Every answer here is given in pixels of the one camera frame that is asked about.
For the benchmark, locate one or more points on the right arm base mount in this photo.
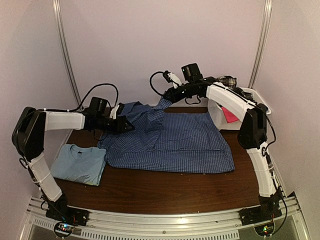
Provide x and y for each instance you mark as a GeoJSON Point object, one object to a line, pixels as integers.
{"type": "Point", "coordinates": [261, 218]}

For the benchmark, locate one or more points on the pink garment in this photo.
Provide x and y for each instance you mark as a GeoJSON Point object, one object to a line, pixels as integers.
{"type": "Point", "coordinates": [229, 116]}

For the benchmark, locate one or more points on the blue dotted shirt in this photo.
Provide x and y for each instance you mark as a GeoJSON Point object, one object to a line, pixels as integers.
{"type": "Point", "coordinates": [168, 142]}

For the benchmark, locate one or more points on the white plastic laundry basket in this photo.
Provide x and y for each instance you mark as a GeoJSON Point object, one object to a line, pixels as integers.
{"type": "Point", "coordinates": [227, 108]}

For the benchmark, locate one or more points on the dark plaid shirt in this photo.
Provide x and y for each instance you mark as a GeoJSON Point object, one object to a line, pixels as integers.
{"type": "Point", "coordinates": [231, 83]}

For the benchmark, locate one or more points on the front aluminium frame rail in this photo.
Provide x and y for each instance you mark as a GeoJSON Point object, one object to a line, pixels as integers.
{"type": "Point", "coordinates": [218, 225]}

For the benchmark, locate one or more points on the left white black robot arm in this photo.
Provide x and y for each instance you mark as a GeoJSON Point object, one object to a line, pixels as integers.
{"type": "Point", "coordinates": [29, 134]}

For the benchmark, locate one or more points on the right aluminium frame post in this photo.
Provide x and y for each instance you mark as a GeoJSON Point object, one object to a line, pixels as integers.
{"type": "Point", "coordinates": [264, 31]}

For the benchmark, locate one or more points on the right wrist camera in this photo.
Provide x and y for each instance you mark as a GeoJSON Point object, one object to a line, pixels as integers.
{"type": "Point", "coordinates": [170, 77]}

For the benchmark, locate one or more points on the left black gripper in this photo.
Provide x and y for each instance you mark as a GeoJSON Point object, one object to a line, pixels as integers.
{"type": "Point", "coordinates": [122, 125]}

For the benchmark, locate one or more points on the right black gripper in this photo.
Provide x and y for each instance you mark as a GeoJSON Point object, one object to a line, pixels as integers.
{"type": "Point", "coordinates": [174, 98]}

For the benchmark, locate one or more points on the left aluminium frame post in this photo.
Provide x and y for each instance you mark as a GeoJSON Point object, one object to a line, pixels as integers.
{"type": "Point", "coordinates": [64, 49]}

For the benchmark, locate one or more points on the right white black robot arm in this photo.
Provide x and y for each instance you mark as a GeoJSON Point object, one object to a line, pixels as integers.
{"type": "Point", "coordinates": [252, 135]}

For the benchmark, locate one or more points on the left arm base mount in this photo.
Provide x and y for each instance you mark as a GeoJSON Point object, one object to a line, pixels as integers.
{"type": "Point", "coordinates": [67, 223]}

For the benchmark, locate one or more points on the light blue printed t-shirt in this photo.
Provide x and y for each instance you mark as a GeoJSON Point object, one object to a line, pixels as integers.
{"type": "Point", "coordinates": [79, 165]}

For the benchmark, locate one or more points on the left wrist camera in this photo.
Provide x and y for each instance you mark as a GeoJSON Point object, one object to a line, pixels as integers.
{"type": "Point", "coordinates": [115, 111]}

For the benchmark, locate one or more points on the aluminium frame post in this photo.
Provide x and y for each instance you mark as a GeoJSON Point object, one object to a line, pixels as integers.
{"type": "Point", "coordinates": [264, 31]}
{"type": "Point", "coordinates": [64, 49]}

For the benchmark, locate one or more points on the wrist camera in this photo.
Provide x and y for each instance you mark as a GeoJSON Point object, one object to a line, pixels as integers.
{"type": "Point", "coordinates": [115, 111]}
{"type": "Point", "coordinates": [170, 77]}

